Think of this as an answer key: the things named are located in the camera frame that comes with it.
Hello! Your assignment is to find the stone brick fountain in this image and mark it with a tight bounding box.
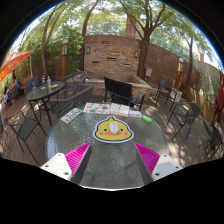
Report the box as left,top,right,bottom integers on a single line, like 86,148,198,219
83,34,154,101

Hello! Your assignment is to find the black slatted bench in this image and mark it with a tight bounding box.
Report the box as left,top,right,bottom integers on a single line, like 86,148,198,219
103,76,147,111

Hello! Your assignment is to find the colourful printed sheet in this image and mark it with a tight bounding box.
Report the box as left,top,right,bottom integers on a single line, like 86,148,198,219
82,102,111,115

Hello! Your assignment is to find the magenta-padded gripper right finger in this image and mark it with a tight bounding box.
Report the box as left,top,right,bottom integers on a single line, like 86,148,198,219
133,142,184,186

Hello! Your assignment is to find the white number plate sign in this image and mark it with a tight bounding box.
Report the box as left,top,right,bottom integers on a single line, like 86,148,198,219
60,107,83,124

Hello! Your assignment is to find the yellow duck mouse pad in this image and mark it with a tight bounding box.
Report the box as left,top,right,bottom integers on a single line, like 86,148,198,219
92,115,135,144

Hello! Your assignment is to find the black metal patio chair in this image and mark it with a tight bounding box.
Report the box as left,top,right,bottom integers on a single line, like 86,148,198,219
154,77,178,112

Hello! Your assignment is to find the orange patio umbrella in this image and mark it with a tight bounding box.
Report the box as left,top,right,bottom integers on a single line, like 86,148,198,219
0,50,33,83

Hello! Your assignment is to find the person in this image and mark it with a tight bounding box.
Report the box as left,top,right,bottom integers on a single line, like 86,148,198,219
12,77,21,96
2,87,11,104

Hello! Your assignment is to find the wooden lamp post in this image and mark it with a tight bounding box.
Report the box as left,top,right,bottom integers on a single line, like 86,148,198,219
175,57,185,89
61,38,70,78

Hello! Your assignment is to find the slender leaning tree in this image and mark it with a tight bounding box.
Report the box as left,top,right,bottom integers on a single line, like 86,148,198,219
40,6,68,76

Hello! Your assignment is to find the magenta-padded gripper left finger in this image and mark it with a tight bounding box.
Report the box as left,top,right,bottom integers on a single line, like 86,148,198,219
40,142,93,185

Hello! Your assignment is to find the small green pack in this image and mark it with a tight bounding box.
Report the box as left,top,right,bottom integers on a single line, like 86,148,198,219
141,115,154,125

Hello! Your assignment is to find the forked tree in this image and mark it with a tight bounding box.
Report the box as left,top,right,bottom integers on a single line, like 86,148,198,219
118,0,168,81

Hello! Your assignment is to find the small white blue box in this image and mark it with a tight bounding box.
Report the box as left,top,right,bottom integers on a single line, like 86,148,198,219
128,109,143,118

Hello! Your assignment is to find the blue patio chair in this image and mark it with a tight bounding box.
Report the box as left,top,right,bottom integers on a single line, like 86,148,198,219
24,76,41,94

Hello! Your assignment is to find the dark round patio table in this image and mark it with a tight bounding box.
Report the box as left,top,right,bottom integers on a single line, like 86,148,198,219
25,80,67,126

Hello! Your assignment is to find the black metal mesh chair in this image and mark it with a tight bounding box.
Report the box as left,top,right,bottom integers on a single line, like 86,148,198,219
196,124,223,158
167,101,203,140
3,113,48,164

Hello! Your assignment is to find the dark wicker chair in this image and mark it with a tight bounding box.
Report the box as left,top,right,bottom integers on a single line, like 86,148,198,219
61,70,88,98
49,84,95,118

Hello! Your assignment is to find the open white book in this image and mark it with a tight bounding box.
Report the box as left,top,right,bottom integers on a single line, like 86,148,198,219
108,102,130,118

